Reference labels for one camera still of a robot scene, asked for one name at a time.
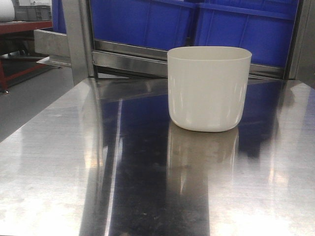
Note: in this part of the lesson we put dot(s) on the stainless steel shelf rack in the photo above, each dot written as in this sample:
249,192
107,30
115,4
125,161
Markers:
86,56

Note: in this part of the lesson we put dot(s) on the left blue plastic crate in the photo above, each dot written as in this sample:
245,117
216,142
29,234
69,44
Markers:
159,24

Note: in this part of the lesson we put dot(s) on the blue plastic crate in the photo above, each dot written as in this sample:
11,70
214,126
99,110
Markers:
159,24
263,27

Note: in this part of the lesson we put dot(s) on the far left blue crate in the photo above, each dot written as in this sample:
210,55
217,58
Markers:
58,20

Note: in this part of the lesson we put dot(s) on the right blue plastic crate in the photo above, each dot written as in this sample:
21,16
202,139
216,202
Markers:
263,27

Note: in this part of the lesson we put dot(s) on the grey plastic crate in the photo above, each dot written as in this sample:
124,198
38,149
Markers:
33,13

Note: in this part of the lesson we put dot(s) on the red metal workbench frame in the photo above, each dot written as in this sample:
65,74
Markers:
15,27

